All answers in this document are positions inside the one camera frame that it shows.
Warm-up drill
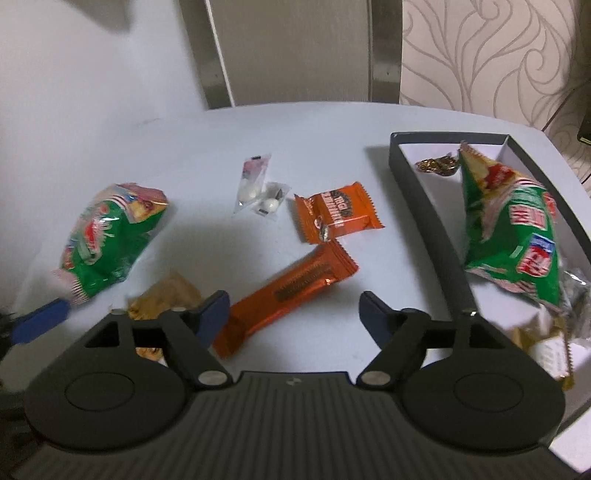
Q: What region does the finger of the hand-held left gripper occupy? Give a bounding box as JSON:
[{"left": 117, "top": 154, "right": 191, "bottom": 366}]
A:
[{"left": 0, "top": 298, "right": 73, "bottom": 348}]

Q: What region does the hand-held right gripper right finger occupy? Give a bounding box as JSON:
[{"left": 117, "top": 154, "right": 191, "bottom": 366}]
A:
[{"left": 356, "top": 291, "right": 505, "bottom": 387}]

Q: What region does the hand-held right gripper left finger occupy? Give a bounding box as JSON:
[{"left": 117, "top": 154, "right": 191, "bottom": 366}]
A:
[{"left": 69, "top": 290, "right": 232, "bottom": 387}]

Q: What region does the tan snack packet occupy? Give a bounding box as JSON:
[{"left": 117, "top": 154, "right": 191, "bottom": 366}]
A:
[{"left": 127, "top": 271, "right": 204, "bottom": 361}]

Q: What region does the orange long bar packet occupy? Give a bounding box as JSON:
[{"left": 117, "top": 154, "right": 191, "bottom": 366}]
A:
[{"left": 212, "top": 242, "right": 360, "bottom": 359}]

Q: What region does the orange square snack packet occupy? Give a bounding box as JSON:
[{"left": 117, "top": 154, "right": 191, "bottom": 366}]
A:
[{"left": 294, "top": 181, "right": 385, "bottom": 244}]

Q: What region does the dark box with white interior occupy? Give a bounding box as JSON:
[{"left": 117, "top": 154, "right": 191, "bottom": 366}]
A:
[{"left": 389, "top": 131, "right": 591, "bottom": 393}]

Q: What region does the green shrimp chip bag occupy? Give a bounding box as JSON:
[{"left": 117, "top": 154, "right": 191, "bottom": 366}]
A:
[
  {"left": 51, "top": 182, "right": 170, "bottom": 305},
  {"left": 457, "top": 142, "right": 574, "bottom": 315}
]

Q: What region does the small clear candy packet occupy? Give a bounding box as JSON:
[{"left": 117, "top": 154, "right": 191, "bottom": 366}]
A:
[{"left": 252, "top": 181, "right": 293, "bottom": 222}]

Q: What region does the clear packet of white candies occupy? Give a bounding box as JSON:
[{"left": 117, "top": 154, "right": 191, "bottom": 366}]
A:
[{"left": 233, "top": 152, "right": 273, "bottom": 215}]

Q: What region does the gold foil candy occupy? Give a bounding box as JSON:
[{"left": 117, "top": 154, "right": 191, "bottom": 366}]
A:
[{"left": 416, "top": 154, "right": 461, "bottom": 179}]

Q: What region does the gold and white snack packet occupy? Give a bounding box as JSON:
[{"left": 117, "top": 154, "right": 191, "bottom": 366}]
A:
[{"left": 512, "top": 323, "right": 576, "bottom": 391}]

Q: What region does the silver snack packet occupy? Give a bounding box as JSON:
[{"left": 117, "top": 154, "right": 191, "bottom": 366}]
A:
[{"left": 556, "top": 268, "right": 591, "bottom": 343}]

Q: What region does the grey textured wall panel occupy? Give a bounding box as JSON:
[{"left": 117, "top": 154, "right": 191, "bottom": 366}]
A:
[{"left": 178, "top": 0, "right": 403, "bottom": 110}]

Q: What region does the black wall television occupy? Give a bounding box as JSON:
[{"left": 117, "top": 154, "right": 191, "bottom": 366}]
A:
[{"left": 575, "top": 83, "right": 591, "bottom": 145}]

